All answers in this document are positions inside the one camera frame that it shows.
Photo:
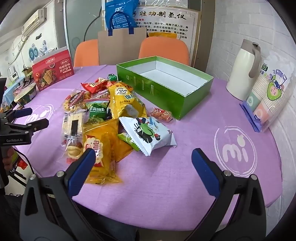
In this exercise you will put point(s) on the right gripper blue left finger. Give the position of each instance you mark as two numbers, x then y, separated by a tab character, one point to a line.
78	171

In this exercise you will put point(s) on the clear cracker pack black label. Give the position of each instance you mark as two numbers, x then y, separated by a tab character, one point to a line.
72	134

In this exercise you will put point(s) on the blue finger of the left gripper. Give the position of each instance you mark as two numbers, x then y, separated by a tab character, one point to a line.
11	115
30	127

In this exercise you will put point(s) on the red chip bag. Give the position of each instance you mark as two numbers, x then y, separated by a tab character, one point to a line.
99	85

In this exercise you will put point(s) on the left orange chair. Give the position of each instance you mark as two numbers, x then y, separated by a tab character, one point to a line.
87	54

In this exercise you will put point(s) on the white thermos jug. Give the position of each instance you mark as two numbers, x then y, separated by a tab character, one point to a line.
245	70

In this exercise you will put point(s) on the Danco Galette snack pack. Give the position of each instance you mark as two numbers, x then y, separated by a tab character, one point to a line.
76	101

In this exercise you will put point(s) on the yellow snack bag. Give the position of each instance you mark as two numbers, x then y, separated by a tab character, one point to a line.
124	102

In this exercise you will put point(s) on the small green candy wrapper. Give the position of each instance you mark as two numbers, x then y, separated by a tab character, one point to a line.
112	77

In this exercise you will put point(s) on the left hand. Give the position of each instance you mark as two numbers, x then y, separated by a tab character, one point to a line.
7	161

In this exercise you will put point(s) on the green cardboard box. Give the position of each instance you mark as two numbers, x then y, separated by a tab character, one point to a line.
169	85

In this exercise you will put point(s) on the framed Chinese text poster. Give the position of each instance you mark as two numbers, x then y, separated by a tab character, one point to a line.
182	23

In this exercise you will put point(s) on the white cartoon snack bag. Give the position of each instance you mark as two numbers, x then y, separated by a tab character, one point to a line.
148	133

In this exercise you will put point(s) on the right orange chair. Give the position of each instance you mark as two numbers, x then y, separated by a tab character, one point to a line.
169	48

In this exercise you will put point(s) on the paper cups pack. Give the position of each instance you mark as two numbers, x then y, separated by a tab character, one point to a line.
270	92

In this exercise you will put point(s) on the red cracker box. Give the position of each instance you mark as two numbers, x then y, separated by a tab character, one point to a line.
52	68

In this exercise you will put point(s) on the wall air conditioner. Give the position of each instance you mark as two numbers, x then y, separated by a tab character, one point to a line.
36	19

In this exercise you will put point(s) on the blue tote bag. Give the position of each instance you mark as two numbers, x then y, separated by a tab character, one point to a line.
120	14

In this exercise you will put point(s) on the brown paper bag blue handles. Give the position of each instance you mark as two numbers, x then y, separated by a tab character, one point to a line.
117	46

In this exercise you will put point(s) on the orange chair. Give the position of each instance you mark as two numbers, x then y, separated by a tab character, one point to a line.
87	54
169	48

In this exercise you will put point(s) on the green pea snack bag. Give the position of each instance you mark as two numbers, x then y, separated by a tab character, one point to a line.
98	111

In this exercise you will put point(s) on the small red clear snack packet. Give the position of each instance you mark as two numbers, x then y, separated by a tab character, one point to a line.
161	114

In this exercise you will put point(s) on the orange bread snack bag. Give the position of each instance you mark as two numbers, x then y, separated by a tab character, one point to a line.
109	150

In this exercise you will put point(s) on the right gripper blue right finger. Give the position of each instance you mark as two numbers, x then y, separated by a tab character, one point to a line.
211	175

